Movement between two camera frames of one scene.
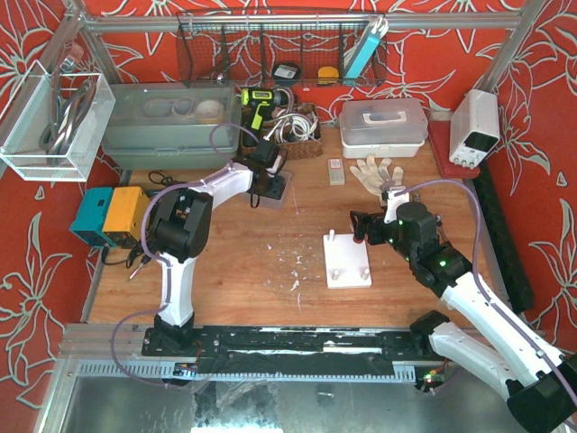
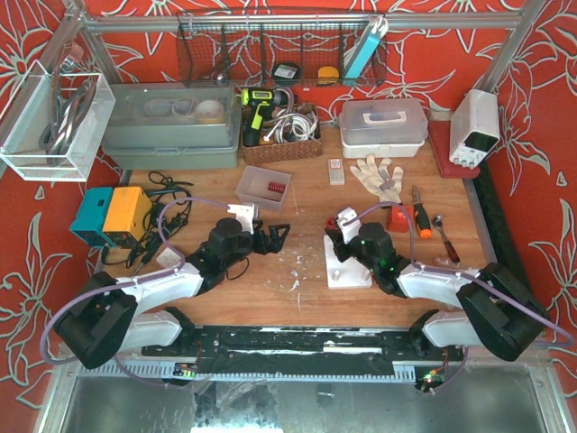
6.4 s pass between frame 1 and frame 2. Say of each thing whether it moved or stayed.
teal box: stayed
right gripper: moved
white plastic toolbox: stayed
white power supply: stayed
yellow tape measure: stayed
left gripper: moved
